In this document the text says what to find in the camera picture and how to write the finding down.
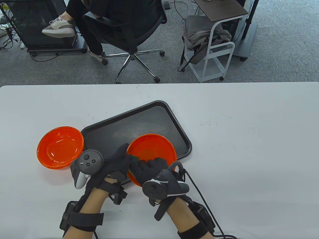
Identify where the person's right hand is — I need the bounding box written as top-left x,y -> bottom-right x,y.
128,157 -> 168,187

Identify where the grey jacket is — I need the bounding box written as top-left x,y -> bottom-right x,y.
182,15 -> 233,65

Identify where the tangle of black cables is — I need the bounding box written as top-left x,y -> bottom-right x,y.
0,15 -> 15,50

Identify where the black display stand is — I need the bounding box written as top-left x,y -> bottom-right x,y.
0,0 -> 90,55

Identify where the dark brown serving tray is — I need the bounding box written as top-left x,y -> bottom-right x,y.
80,100 -> 192,189

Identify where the person's right forearm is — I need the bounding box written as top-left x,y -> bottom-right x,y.
166,198 -> 212,239

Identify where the white cart with brown top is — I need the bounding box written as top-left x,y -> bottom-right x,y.
183,0 -> 249,83

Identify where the person's left hand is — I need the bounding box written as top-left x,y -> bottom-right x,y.
86,143 -> 133,197

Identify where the black office chair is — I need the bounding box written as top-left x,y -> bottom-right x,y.
82,0 -> 168,84

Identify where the black forearm strap unit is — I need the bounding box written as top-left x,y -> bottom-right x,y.
59,201 -> 104,232
177,201 -> 216,239

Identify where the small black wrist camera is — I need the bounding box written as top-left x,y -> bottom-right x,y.
108,186 -> 128,205

